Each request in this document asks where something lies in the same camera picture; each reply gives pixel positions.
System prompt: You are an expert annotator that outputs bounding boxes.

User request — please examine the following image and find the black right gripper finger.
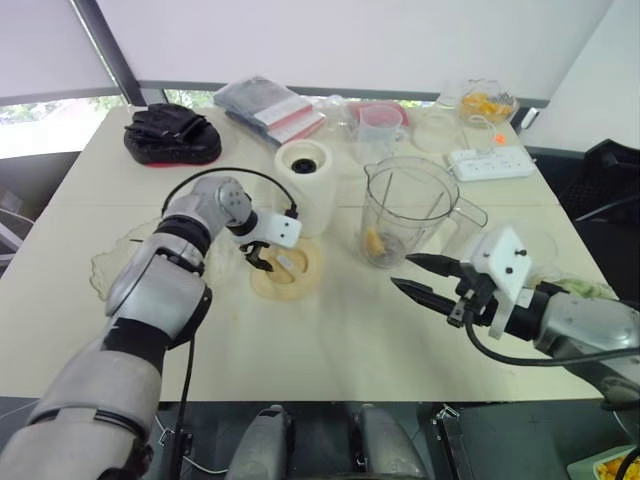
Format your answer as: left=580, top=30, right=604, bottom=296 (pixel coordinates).
left=405, top=252, right=465, bottom=280
left=390, top=277, right=460, bottom=317

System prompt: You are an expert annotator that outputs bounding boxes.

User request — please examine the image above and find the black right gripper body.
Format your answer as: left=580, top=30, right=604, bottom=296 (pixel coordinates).
left=446, top=259, right=501, bottom=330

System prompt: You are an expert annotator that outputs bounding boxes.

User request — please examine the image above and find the cream blender lid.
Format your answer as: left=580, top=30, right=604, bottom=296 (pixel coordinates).
left=249, top=237, right=324, bottom=303

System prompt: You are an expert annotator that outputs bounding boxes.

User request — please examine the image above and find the clear plastic blender jar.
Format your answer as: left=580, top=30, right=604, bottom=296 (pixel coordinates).
left=360, top=155, right=489, bottom=271

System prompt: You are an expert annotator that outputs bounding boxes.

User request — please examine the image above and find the clear glass fruit bowl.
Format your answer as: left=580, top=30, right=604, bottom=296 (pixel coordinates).
left=458, top=77, right=520, bottom=127

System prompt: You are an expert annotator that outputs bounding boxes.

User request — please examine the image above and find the white blender base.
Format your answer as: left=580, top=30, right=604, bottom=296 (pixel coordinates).
left=273, top=140, right=337, bottom=239

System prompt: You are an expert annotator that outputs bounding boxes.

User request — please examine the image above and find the green towel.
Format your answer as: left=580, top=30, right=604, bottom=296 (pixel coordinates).
left=532, top=272, right=617, bottom=302

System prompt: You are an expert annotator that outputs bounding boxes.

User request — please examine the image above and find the white power strip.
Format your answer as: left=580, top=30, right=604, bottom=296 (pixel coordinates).
left=446, top=147, right=536, bottom=183

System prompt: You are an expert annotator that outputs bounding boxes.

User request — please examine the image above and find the scalloped clear glass plate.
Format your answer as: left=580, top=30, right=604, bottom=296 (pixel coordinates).
left=89, top=219, right=251, bottom=304

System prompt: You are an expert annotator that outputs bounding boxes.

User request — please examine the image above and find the clear measuring cup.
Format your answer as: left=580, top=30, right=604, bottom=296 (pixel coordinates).
left=356, top=105, right=409, bottom=162

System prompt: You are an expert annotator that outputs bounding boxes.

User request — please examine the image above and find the grey rounded shape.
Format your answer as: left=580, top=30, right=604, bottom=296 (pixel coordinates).
left=348, top=402, right=432, bottom=480
left=229, top=403, right=297, bottom=480

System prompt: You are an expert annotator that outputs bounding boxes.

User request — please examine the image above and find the drinking glass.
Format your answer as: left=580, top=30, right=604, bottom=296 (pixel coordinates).
left=467, top=113, right=501, bottom=156

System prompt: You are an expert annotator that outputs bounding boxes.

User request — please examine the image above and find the crumpled clear plastic bag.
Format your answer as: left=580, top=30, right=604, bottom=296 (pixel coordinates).
left=312, top=94, right=361, bottom=139

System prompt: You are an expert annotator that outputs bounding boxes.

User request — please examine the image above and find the pink lidded container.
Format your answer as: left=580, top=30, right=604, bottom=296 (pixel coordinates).
left=347, top=101, right=410, bottom=129

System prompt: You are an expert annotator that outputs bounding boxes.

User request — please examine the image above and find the small glass beaker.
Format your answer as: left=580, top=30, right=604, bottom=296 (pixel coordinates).
left=436, top=78, right=464, bottom=110

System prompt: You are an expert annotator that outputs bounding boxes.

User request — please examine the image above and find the black plastic crate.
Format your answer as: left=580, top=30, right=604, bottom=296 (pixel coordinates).
left=569, top=138, right=640, bottom=224

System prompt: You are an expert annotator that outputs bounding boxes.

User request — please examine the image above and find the pale green plastic tray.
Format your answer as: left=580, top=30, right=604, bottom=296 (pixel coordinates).
left=566, top=444, right=640, bottom=480

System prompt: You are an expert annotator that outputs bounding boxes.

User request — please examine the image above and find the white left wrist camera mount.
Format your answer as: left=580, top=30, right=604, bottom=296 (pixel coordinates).
left=256, top=209, right=304, bottom=250

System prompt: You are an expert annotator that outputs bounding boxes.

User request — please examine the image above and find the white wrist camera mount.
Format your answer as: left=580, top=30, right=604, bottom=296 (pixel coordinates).
left=256, top=209, right=304, bottom=250
left=459, top=225, right=536, bottom=341

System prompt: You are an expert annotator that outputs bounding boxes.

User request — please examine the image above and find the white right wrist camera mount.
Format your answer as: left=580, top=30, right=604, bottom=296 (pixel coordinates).
left=459, top=225, right=536, bottom=341

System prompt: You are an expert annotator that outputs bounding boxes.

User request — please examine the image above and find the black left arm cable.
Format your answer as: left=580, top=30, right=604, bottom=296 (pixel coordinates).
left=161, top=167, right=301, bottom=480

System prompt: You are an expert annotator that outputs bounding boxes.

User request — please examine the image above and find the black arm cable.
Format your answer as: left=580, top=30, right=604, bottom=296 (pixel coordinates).
left=463, top=307, right=640, bottom=369
left=161, top=167, right=301, bottom=480

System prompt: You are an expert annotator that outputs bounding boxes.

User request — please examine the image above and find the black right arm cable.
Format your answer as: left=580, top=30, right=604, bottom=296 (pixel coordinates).
left=463, top=307, right=640, bottom=369

